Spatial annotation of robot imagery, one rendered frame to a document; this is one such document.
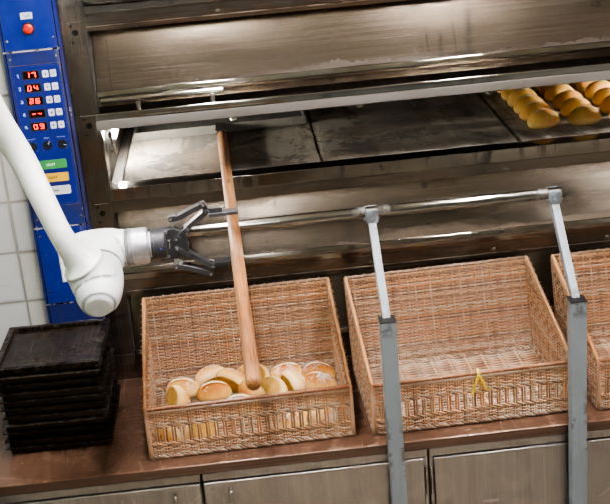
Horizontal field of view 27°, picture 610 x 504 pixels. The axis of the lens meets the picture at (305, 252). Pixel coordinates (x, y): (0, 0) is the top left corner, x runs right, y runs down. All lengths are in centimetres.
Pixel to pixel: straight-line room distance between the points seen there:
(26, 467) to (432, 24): 163
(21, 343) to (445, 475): 122
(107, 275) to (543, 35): 143
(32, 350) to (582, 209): 163
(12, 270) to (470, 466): 141
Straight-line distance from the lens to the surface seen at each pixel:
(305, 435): 337
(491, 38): 356
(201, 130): 404
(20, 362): 346
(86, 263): 290
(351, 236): 365
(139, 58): 351
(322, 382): 356
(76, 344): 351
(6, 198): 365
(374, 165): 360
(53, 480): 338
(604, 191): 378
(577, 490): 346
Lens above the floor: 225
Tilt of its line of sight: 21 degrees down
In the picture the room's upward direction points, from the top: 5 degrees counter-clockwise
